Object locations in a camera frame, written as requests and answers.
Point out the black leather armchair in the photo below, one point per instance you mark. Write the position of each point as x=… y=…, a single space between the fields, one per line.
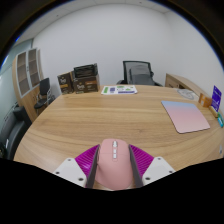
x=11 y=131

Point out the grey backpack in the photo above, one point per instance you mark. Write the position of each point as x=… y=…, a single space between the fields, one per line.
x=141 y=75

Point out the purple upright card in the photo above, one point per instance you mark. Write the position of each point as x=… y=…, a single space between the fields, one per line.
x=216 y=98

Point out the black mesh office chair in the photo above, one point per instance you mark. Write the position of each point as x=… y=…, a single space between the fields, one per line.
x=126 y=71

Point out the black device on box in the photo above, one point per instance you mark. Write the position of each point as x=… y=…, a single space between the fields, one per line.
x=85 y=70

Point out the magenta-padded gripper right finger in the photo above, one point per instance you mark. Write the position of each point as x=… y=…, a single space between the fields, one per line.
x=146 y=163

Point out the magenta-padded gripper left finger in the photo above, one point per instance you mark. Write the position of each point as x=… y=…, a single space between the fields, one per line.
x=81 y=165

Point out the pink computer mouse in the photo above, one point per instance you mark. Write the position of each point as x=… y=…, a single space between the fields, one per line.
x=114 y=166

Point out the large brown cardboard box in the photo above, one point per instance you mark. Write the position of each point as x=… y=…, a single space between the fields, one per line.
x=86 y=84

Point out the pink and blue mouse pad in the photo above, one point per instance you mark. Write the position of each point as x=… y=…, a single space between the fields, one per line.
x=186 y=116

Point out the orange cardboard box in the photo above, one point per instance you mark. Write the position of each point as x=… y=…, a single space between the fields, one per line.
x=205 y=100

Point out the small black chair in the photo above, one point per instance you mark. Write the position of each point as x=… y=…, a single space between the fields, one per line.
x=44 y=91

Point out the wooden shelf unit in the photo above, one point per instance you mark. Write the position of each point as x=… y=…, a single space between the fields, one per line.
x=25 y=80

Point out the blue small box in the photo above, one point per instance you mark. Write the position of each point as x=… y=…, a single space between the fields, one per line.
x=220 y=120

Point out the wooden side desk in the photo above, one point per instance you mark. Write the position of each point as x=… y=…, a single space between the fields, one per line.
x=180 y=81

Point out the white printed paper sheet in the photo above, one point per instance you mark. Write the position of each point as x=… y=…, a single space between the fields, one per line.
x=119 y=89

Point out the small brown cardboard box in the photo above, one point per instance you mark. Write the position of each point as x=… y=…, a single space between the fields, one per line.
x=65 y=83

